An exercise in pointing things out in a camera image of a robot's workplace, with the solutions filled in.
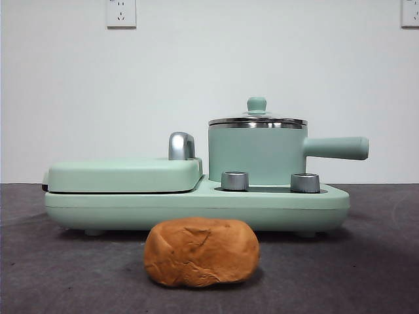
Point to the glass lid with green knob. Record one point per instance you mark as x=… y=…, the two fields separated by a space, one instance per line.
x=257 y=104

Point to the brown potato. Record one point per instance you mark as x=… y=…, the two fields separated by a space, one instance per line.
x=201 y=252

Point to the silver control knob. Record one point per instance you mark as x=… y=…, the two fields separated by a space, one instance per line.
x=304 y=182
x=234 y=180

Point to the mint green breakfast maker base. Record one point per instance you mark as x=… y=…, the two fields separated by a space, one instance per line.
x=196 y=209

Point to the mint green griddle cover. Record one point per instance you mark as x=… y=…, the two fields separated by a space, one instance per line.
x=114 y=173

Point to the white wall socket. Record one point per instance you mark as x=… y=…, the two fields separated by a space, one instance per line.
x=410 y=13
x=121 y=13

